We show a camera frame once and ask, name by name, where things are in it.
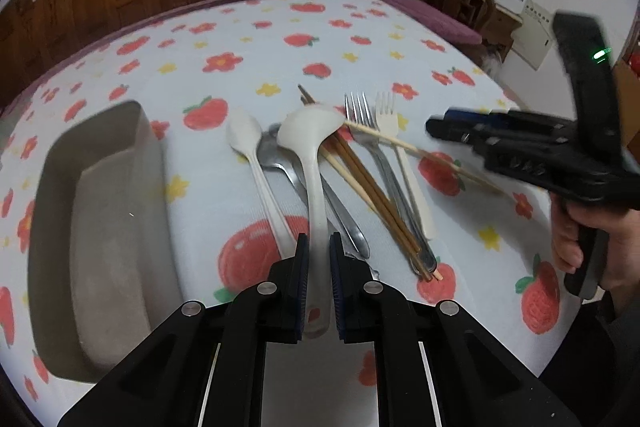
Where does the small white plastic spoon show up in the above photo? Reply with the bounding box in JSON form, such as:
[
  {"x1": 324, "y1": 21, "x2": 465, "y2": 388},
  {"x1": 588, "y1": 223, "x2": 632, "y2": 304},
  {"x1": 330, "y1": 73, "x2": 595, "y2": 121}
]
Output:
[{"x1": 227, "y1": 107, "x2": 296, "y2": 258}]

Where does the dark brown chopstick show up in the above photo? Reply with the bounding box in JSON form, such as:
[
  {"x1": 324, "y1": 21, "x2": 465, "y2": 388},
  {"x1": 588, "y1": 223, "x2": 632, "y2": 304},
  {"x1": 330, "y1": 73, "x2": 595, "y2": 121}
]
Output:
[{"x1": 297, "y1": 84, "x2": 434, "y2": 283}]

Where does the light bamboo chopstick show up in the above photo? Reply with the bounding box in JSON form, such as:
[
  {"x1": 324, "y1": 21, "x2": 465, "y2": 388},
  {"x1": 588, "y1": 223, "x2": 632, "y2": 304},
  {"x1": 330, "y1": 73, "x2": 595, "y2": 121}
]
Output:
[
  {"x1": 318, "y1": 146, "x2": 445, "y2": 282},
  {"x1": 344, "y1": 119, "x2": 506, "y2": 195}
]

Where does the large white plastic ladle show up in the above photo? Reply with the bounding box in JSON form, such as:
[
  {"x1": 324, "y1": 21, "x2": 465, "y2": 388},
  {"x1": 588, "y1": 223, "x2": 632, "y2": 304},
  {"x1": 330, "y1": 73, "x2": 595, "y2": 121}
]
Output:
[{"x1": 277, "y1": 103, "x2": 345, "y2": 338}]

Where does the fruit flower print tablecloth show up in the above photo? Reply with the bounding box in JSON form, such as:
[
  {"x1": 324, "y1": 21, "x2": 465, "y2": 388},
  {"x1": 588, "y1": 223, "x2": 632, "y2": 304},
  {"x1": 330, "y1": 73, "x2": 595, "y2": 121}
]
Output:
[{"x1": 1, "y1": 0, "x2": 579, "y2": 426}]

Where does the large steel spoon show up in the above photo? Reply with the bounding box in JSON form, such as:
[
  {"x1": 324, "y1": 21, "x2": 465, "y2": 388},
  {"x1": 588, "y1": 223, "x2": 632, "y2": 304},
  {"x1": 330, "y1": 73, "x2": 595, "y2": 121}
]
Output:
[{"x1": 256, "y1": 134, "x2": 371, "y2": 259}]

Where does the purple seat cushion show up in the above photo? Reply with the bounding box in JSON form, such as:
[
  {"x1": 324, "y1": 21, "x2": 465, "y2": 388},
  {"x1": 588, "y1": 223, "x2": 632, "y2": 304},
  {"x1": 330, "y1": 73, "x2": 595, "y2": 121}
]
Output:
[{"x1": 382, "y1": 0, "x2": 482, "y2": 46}]

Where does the steel fork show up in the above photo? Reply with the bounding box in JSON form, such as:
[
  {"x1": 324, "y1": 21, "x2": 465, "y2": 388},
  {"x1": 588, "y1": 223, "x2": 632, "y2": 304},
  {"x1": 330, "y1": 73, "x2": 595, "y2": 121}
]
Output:
[{"x1": 345, "y1": 93, "x2": 437, "y2": 277}]

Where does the white plastic fork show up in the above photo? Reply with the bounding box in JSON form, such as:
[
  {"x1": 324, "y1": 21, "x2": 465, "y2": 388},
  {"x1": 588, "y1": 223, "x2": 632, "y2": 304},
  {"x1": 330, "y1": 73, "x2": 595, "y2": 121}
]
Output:
[{"x1": 375, "y1": 92, "x2": 437, "y2": 241}]

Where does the right hand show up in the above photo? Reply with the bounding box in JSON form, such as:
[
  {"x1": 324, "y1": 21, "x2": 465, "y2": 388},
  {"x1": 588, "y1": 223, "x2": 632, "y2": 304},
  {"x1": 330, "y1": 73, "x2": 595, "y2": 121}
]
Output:
[{"x1": 550, "y1": 193, "x2": 639, "y2": 298}]

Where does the white electrical box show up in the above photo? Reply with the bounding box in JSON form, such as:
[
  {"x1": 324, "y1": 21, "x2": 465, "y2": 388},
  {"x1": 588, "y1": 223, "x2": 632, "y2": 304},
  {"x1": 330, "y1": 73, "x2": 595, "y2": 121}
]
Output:
[{"x1": 512, "y1": 0, "x2": 554, "y2": 70}]

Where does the metal rectangular tray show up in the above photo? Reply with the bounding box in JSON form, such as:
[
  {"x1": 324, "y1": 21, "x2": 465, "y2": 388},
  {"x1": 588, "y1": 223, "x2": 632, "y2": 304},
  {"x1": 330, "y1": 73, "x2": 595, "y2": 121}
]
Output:
[{"x1": 27, "y1": 101, "x2": 183, "y2": 384}]

